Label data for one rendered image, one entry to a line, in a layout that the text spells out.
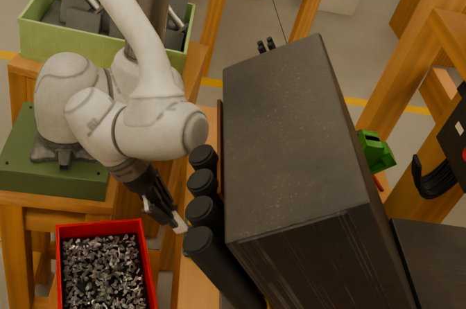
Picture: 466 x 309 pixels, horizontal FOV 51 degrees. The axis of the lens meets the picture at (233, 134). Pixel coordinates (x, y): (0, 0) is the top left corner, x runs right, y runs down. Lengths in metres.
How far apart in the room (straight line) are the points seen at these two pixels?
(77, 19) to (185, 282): 1.22
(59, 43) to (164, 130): 1.16
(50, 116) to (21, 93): 0.75
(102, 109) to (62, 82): 0.34
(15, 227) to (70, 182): 0.26
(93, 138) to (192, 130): 0.21
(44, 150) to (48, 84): 0.22
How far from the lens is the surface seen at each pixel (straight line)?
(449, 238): 1.15
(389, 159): 1.44
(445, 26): 1.23
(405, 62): 1.63
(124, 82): 1.32
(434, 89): 1.62
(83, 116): 0.96
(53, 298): 1.34
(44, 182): 1.42
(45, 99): 1.32
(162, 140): 0.86
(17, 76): 2.04
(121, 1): 0.96
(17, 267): 1.75
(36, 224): 1.58
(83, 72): 1.30
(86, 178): 1.39
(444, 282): 1.07
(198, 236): 0.59
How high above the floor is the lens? 1.96
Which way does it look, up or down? 40 degrees down
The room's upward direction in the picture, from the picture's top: 17 degrees clockwise
